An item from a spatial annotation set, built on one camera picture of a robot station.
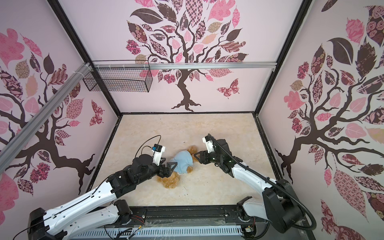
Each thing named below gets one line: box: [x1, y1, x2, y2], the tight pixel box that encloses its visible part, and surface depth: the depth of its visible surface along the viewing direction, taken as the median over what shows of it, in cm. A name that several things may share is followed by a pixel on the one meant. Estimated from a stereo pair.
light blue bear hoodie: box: [169, 150, 194, 175], surface depth 85 cm
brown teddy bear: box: [157, 145, 199, 189], surface depth 79 cm
